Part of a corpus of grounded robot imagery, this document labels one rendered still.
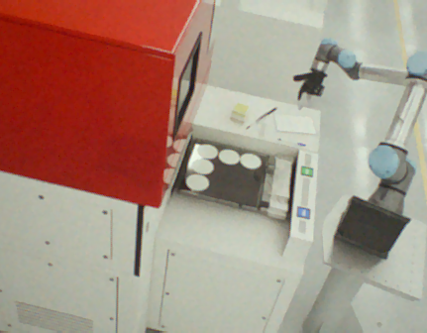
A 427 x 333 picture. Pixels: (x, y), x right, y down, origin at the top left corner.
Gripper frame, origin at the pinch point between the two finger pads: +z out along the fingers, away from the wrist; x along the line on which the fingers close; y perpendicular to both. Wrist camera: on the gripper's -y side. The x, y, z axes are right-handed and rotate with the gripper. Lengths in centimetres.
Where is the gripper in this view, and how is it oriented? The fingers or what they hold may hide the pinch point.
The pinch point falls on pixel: (299, 107)
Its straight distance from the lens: 255.0
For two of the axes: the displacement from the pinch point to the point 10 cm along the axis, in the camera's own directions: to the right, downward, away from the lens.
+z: -3.1, 8.9, 3.3
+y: 6.3, 4.6, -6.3
